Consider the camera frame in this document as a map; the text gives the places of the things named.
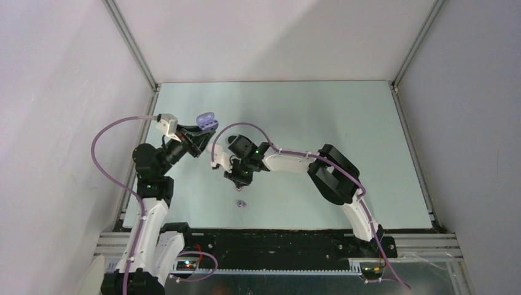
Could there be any white earbud charging case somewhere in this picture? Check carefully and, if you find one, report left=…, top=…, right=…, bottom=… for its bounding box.
left=206, top=143, right=217, bottom=154

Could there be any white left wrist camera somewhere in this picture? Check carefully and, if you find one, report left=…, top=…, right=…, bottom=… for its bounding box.
left=156, top=114, right=181, bottom=142

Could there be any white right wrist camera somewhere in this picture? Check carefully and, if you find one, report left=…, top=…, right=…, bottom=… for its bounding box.
left=211, top=144, right=232, bottom=173

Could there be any black earbud charging case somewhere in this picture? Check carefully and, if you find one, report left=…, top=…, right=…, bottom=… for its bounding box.
left=227, top=135, right=237, bottom=145

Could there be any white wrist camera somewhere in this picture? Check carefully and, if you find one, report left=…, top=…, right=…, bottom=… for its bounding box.
left=156, top=114, right=181, bottom=142
left=211, top=144, right=232, bottom=173

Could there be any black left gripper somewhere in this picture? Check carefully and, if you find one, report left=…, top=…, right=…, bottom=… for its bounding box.
left=158, top=124, right=214, bottom=175

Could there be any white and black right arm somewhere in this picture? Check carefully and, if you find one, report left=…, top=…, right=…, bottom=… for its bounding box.
left=209, top=135, right=383, bottom=257

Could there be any purple earbud charging case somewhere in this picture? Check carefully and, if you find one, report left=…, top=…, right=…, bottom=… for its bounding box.
left=196, top=112, right=219, bottom=130

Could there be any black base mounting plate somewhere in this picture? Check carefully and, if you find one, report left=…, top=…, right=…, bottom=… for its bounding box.
left=179, top=227, right=398, bottom=271

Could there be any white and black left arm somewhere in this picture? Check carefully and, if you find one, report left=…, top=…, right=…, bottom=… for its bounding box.
left=101, top=125, right=215, bottom=294

